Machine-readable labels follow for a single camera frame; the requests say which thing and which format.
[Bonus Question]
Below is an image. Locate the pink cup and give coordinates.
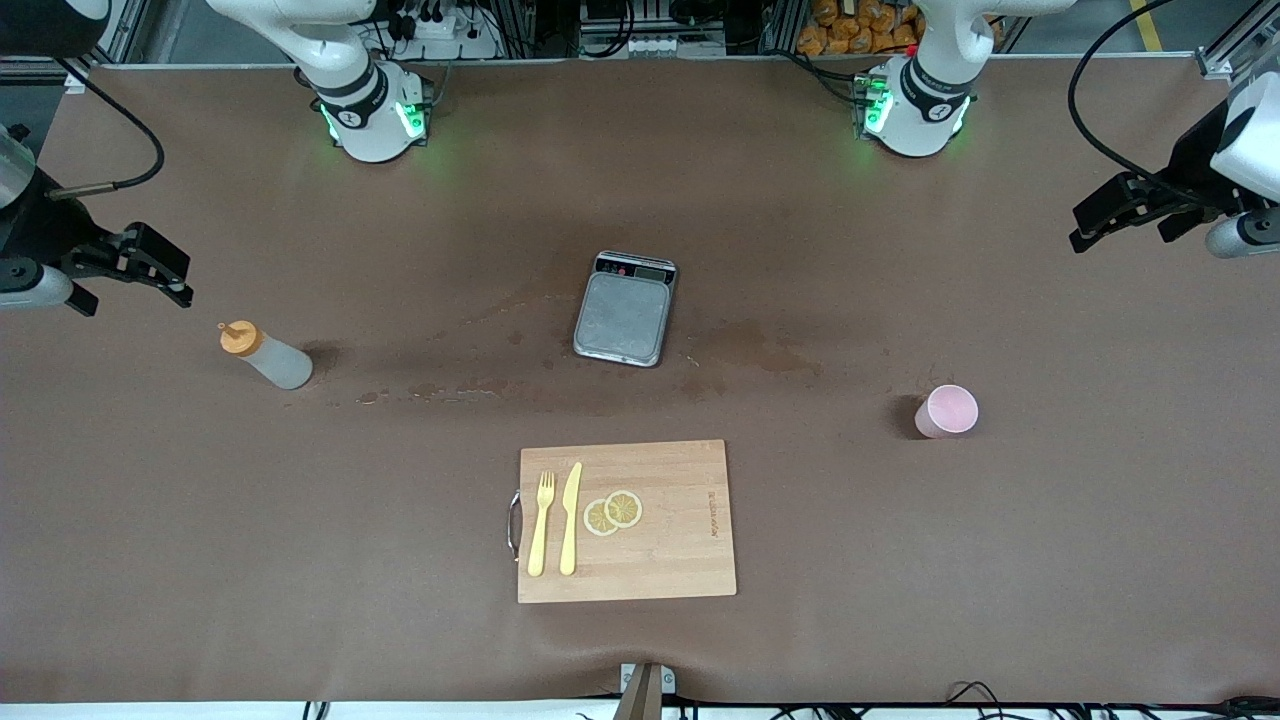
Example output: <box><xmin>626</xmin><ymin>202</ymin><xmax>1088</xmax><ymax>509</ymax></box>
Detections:
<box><xmin>914</xmin><ymin>384</ymin><xmax>980</xmax><ymax>440</ymax></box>

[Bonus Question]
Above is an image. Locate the bag of orange snacks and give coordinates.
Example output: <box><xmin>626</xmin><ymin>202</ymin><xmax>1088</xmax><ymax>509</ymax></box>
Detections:
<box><xmin>797</xmin><ymin>0</ymin><xmax>923</xmax><ymax>56</ymax></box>

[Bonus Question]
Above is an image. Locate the white power strip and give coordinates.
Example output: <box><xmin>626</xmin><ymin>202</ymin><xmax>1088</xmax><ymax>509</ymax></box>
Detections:
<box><xmin>385</xmin><ymin>0</ymin><xmax>501</xmax><ymax>61</ymax></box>

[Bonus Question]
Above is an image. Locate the yellow plastic fork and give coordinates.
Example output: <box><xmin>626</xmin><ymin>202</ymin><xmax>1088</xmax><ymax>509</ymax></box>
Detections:
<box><xmin>527</xmin><ymin>472</ymin><xmax>556</xmax><ymax>578</ymax></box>

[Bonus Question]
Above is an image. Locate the silver kitchen scale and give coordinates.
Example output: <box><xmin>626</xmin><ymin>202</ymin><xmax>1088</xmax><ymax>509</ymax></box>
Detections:
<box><xmin>573</xmin><ymin>250</ymin><xmax>679</xmax><ymax>369</ymax></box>

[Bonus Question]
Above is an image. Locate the yellow plastic knife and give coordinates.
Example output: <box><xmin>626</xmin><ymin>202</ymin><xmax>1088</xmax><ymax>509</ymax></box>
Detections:
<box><xmin>559</xmin><ymin>462</ymin><xmax>583</xmax><ymax>577</ymax></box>

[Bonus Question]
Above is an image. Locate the long white socket strip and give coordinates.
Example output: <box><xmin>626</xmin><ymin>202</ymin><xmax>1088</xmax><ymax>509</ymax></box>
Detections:
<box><xmin>578</xmin><ymin>35</ymin><xmax>726</xmax><ymax>58</ymax></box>

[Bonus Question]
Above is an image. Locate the wooden cutting board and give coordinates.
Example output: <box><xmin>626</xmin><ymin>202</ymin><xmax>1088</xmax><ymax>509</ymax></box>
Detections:
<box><xmin>507</xmin><ymin>440</ymin><xmax>738</xmax><ymax>605</ymax></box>

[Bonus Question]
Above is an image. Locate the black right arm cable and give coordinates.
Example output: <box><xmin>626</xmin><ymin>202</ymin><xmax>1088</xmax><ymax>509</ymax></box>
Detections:
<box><xmin>50</xmin><ymin>58</ymin><xmax>166</xmax><ymax>199</ymax></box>

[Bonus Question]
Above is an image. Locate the aluminium frame rail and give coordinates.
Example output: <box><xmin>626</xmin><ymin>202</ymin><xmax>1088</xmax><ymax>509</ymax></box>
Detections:
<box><xmin>0</xmin><ymin>0</ymin><xmax>151</xmax><ymax>93</ymax></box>
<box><xmin>1195</xmin><ymin>0</ymin><xmax>1280</xmax><ymax>81</ymax></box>

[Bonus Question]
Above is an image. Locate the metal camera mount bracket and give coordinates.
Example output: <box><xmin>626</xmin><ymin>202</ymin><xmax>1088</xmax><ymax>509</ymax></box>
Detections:
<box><xmin>618</xmin><ymin>662</ymin><xmax>677</xmax><ymax>720</ymax></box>

